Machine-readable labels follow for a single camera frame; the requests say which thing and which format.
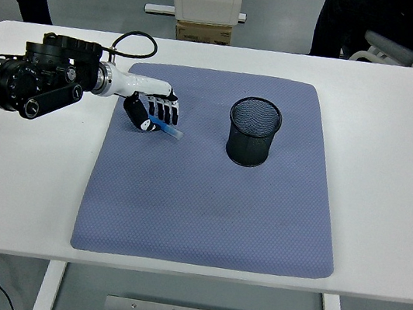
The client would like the blue marker pen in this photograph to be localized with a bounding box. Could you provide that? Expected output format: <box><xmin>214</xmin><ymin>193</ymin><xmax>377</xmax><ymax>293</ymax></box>
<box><xmin>146</xmin><ymin>116</ymin><xmax>186</xmax><ymax>142</ymax></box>

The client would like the black mesh pen holder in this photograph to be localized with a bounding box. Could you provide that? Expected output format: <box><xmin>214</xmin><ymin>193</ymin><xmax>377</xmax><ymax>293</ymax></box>
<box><xmin>222</xmin><ymin>92</ymin><xmax>286</xmax><ymax>171</ymax></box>

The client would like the grey chair with white armrests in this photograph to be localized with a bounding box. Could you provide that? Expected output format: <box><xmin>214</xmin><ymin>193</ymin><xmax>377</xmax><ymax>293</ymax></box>
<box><xmin>349</xmin><ymin>5</ymin><xmax>413</xmax><ymax>71</ymax></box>

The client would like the blue-grey quilted mat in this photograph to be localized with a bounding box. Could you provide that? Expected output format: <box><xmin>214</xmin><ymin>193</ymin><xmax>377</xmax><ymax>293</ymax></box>
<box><xmin>68</xmin><ymin>49</ymin><xmax>363</xmax><ymax>291</ymax></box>

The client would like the brown cardboard box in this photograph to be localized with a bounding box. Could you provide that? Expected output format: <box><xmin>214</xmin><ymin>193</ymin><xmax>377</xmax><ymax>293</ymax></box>
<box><xmin>173</xmin><ymin>17</ymin><xmax>234</xmax><ymax>49</ymax></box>

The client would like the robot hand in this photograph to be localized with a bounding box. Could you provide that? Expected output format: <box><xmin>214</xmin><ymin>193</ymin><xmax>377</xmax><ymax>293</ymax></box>
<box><xmin>101</xmin><ymin>68</ymin><xmax>186</xmax><ymax>138</ymax></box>

